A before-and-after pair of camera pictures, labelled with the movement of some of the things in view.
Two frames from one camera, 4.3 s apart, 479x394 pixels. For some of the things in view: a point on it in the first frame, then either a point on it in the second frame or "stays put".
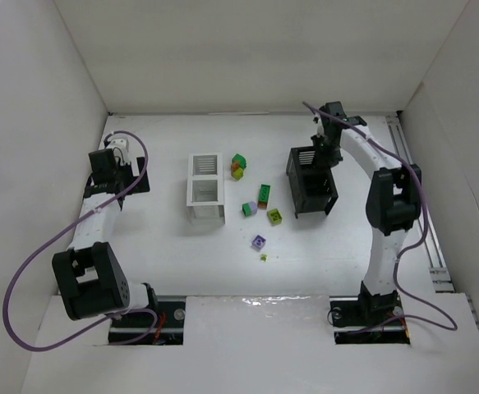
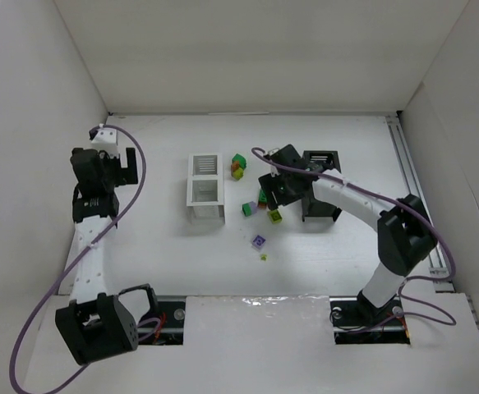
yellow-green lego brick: x=238 y=173 stays put
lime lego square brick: x=274 y=216 stays put
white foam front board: x=272 y=345 stays put
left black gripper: x=116 y=187 -> x=128 y=173
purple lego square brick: x=258 y=242 stays put
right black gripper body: x=326 y=149 -> x=269 y=190
